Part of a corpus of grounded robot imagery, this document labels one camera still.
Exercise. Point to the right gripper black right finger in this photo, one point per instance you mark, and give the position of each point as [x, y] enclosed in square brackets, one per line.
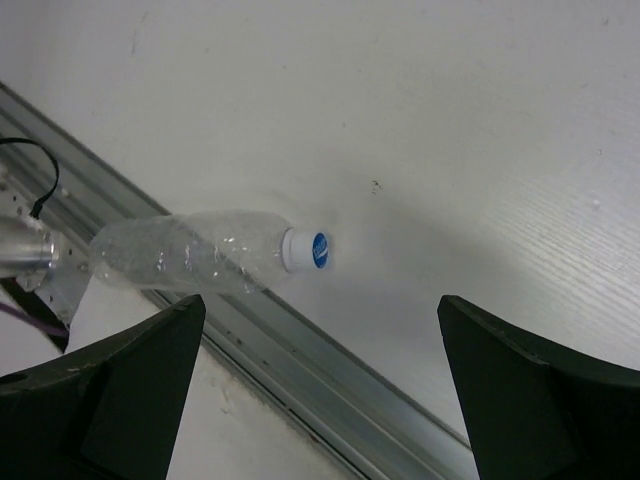
[535, 409]

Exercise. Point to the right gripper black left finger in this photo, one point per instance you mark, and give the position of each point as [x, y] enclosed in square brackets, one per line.
[110, 410]

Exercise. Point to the clear bottle front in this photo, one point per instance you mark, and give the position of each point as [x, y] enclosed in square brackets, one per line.
[224, 252]

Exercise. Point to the aluminium front rail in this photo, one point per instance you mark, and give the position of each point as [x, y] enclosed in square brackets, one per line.
[360, 419]

